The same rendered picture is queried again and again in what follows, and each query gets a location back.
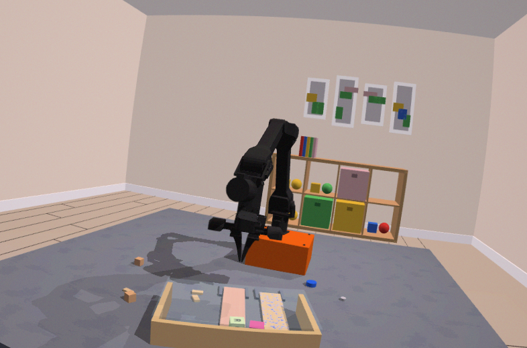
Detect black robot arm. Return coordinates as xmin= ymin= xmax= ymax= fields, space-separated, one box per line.
xmin=226 ymin=118 xmax=299 ymax=235

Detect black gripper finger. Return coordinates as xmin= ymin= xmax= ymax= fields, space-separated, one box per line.
xmin=241 ymin=234 xmax=259 ymax=262
xmin=230 ymin=233 xmax=242 ymax=262

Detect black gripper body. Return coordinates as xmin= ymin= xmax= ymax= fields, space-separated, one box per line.
xmin=208 ymin=202 xmax=283 ymax=240

